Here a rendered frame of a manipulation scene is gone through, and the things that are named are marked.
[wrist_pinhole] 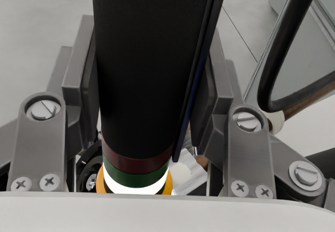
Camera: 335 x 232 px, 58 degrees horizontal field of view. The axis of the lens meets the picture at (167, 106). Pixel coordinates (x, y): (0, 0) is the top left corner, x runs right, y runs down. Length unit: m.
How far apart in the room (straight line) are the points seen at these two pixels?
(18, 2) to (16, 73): 0.96
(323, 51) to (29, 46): 2.07
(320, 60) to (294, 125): 0.79
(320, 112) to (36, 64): 2.14
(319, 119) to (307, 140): 0.04
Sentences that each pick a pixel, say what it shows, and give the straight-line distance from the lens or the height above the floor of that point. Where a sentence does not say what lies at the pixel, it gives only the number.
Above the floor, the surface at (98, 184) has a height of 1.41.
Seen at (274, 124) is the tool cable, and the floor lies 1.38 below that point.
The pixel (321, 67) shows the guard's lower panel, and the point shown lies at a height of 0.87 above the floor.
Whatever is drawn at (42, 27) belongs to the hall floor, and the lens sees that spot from 2.82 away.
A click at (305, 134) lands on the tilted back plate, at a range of 0.56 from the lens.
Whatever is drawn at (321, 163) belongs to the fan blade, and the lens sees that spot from 0.31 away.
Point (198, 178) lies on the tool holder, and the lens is 0.21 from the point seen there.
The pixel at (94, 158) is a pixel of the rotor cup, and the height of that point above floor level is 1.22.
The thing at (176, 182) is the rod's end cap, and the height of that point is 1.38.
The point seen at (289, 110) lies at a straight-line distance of 0.29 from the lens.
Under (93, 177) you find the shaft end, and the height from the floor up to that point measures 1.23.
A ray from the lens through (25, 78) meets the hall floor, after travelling 2.36.
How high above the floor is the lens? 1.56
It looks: 48 degrees down
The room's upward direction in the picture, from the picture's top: 10 degrees clockwise
